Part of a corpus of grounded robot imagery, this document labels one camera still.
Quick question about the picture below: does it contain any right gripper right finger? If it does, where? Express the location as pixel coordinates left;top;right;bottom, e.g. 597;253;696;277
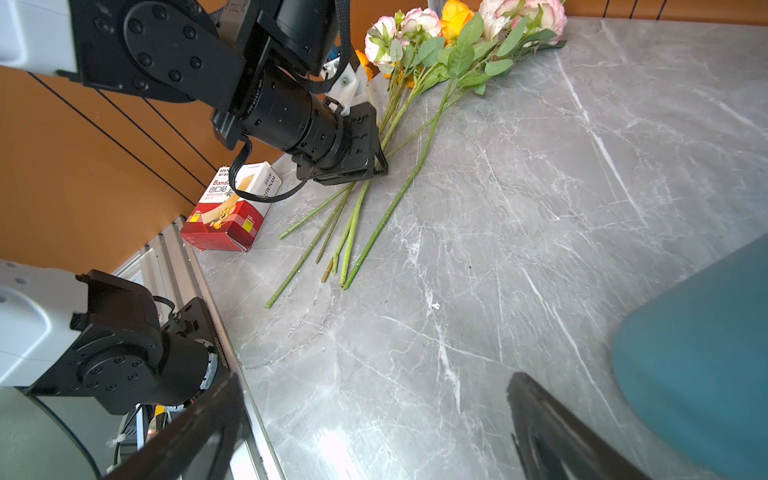
507;372;647;479

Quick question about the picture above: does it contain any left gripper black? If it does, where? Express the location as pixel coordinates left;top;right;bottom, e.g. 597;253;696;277
293;102;389;185

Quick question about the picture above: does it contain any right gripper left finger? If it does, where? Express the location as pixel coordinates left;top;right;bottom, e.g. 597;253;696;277
105;373;245;479

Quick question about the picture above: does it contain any white pink peony stem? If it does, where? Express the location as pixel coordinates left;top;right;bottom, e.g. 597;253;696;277
265;26;423;309

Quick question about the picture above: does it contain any teal ceramic vase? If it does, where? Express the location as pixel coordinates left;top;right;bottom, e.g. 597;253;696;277
612;237;767;479

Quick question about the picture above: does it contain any pink ranunculus stem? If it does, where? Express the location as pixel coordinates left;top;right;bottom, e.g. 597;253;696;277
339;0;569;292

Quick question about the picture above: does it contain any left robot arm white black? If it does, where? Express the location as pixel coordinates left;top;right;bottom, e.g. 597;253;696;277
1;1;388;415

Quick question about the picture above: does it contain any pink rose spray stem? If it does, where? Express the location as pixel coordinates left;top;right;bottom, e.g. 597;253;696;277
279;1;474;239

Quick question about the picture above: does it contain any red white bandage box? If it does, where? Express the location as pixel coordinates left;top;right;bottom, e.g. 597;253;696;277
180;162;282;252

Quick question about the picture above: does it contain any aluminium front rail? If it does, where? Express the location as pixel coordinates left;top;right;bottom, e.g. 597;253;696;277
113;216;285;479

